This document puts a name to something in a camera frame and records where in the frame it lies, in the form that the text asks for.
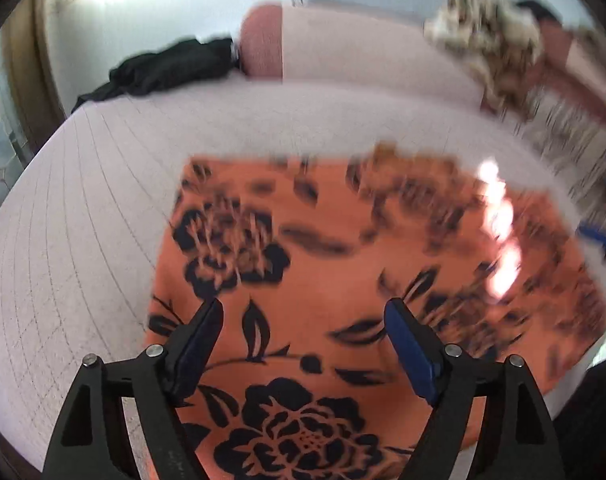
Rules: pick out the striped floral quilt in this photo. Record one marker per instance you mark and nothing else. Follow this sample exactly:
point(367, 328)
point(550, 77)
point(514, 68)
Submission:
point(573, 143)

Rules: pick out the brown cream floral blanket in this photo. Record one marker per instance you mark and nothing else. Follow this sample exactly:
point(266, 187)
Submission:
point(496, 41)

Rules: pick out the black cloth on headboard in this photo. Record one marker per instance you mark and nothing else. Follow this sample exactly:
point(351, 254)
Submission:
point(540, 12)

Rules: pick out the pink quilted bolster roll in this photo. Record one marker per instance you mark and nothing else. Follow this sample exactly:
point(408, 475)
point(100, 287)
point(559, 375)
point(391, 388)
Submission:
point(347, 46)

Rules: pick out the pink quilted bed cover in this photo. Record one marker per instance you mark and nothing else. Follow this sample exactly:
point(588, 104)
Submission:
point(82, 229)

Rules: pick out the stained glass wooden door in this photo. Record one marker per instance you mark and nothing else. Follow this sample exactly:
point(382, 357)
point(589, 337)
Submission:
point(30, 108)

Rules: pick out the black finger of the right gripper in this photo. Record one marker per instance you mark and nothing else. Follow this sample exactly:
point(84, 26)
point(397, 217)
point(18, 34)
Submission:
point(593, 234)

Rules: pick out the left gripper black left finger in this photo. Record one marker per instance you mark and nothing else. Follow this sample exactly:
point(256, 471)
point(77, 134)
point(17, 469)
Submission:
point(90, 439)

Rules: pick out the black crumpled garment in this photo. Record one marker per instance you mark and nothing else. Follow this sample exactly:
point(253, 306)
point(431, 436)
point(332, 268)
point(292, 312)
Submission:
point(182, 63)

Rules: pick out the orange black floral garment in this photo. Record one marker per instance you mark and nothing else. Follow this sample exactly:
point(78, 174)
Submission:
point(303, 255)

